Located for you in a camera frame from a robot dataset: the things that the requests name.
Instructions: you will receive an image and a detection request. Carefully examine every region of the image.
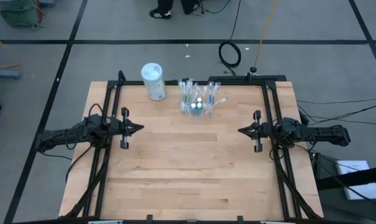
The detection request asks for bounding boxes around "white paper booklet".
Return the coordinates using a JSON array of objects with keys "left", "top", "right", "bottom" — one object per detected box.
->
[{"left": 336, "top": 159, "right": 376, "bottom": 201}]

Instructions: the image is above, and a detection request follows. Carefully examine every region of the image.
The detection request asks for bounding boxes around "grey blue floor base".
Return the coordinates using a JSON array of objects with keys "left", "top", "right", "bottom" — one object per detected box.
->
[{"left": 0, "top": 68, "right": 22, "bottom": 80}]

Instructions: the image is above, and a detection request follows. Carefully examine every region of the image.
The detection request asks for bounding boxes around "yellow hanging cable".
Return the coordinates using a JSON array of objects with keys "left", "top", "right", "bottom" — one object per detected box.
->
[{"left": 252, "top": 0, "right": 279, "bottom": 74}]

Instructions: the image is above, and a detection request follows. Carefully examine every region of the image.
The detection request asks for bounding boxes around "white red toothbrush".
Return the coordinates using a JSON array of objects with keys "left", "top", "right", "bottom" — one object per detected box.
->
[{"left": 205, "top": 97, "right": 228, "bottom": 115}]

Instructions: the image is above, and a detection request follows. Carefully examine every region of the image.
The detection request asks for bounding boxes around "blue white toothbrush in wrapper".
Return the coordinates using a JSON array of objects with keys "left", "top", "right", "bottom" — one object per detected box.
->
[{"left": 186, "top": 79, "right": 194, "bottom": 103}]

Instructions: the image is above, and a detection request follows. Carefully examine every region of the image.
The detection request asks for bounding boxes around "black metal bar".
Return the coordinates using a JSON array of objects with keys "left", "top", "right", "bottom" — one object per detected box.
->
[{"left": 316, "top": 166, "right": 376, "bottom": 191}]

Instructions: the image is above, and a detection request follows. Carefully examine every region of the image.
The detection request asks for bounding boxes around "clear acrylic organizer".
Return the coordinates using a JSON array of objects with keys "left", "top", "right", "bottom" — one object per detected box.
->
[{"left": 177, "top": 78, "right": 216, "bottom": 117}]

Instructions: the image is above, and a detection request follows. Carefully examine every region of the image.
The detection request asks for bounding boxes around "black coiled cable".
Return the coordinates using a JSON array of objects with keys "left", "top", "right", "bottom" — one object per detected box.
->
[{"left": 218, "top": 0, "right": 243, "bottom": 77}]

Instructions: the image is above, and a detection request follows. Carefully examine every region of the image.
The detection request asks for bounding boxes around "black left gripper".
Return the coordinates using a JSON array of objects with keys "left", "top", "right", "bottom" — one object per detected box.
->
[{"left": 110, "top": 108, "right": 145, "bottom": 149}]

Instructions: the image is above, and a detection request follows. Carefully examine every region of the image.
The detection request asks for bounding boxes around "green fabric bag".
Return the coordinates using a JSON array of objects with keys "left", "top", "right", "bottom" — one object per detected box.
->
[{"left": 0, "top": 0, "right": 45, "bottom": 31}]

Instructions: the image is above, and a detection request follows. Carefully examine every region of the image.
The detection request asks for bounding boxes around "white wipes canister green label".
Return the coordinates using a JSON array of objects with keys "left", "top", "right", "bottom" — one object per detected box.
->
[{"left": 140, "top": 62, "right": 168, "bottom": 101}]

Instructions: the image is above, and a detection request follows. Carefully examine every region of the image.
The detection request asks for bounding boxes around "thin black floor cable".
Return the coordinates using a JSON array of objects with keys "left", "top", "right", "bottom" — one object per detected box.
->
[{"left": 199, "top": 0, "right": 232, "bottom": 15}]

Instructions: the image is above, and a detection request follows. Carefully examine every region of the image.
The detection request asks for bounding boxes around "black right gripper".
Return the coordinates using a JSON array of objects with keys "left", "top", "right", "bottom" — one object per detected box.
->
[{"left": 238, "top": 110, "right": 273, "bottom": 152}]

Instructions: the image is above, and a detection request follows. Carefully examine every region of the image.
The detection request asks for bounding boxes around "person's leg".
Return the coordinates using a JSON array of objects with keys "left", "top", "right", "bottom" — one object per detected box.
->
[
  {"left": 156, "top": 0, "right": 175, "bottom": 13},
  {"left": 180, "top": 0, "right": 201, "bottom": 16}
]

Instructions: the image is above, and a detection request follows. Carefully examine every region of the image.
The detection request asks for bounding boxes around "person's black striped shoe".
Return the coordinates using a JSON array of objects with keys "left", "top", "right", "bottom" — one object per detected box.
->
[{"left": 149, "top": 8, "right": 172, "bottom": 20}]

